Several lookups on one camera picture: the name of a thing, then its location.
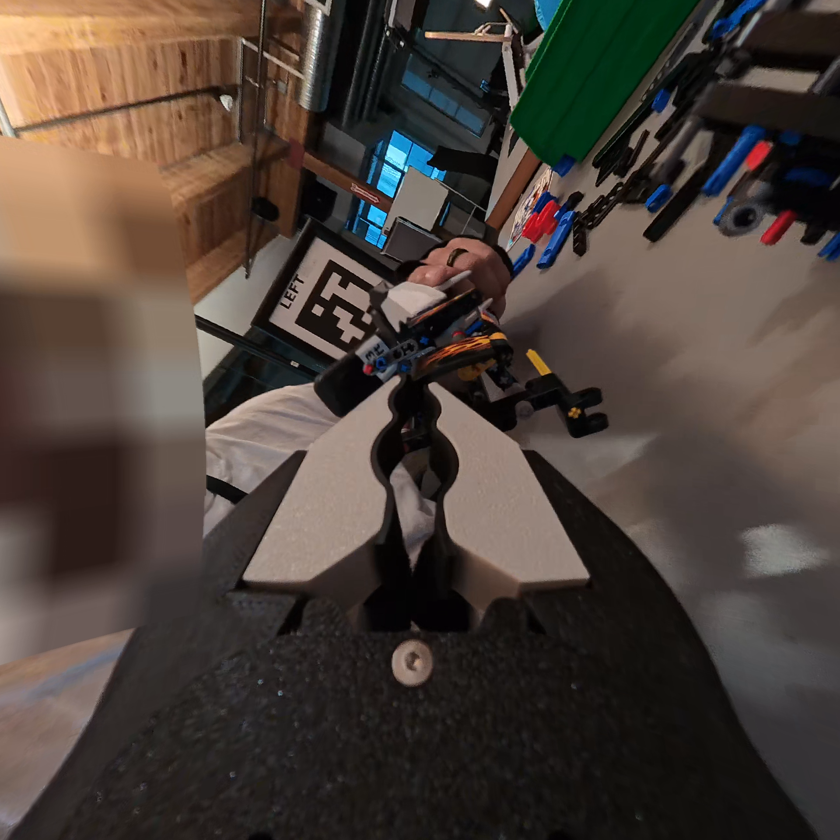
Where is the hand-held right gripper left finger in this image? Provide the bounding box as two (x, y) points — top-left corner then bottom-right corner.
(241, 379), (414, 627)

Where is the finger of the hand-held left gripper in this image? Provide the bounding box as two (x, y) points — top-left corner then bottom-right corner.
(369, 269), (473, 329)

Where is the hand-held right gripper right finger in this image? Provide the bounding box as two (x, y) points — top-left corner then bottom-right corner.
(412, 381), (593, 624)

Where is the flame-printed lego truck body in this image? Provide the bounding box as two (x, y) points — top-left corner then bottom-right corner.
(361, 308), (609, 439)

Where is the pile of black lego beams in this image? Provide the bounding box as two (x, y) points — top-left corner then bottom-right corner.
(512, 0), (840, 271)

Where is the person's left hand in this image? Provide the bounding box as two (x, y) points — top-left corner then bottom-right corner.
(395, 239), (516, 320)

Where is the person's white shirt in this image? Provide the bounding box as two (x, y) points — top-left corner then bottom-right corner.
(203, 384), (437, 568)

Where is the colourful sticker sheet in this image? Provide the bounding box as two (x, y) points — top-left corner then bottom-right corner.
(508, 167), (557, 245)

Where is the metal air duct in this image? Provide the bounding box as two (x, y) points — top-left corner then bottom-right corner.
(295, 0), (337, 114)

